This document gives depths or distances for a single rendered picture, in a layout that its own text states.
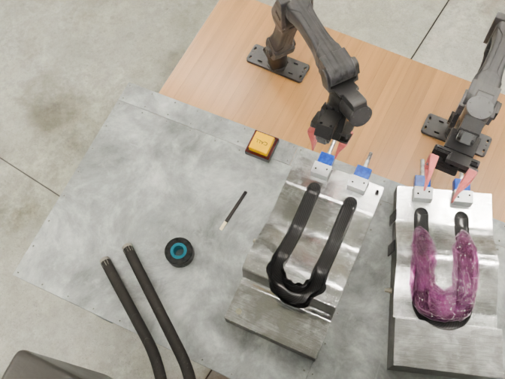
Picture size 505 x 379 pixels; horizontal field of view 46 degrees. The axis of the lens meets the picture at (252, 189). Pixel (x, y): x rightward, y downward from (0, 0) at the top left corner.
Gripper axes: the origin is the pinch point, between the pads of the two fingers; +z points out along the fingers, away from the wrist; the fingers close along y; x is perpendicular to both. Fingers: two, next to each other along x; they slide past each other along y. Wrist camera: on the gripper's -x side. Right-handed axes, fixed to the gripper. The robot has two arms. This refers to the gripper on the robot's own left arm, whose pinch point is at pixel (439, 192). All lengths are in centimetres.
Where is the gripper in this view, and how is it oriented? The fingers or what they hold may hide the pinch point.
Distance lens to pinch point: 136.3
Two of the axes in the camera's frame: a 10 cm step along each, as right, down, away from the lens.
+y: 8.9, 4.1, -2.3
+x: 0.7, 3.6, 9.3
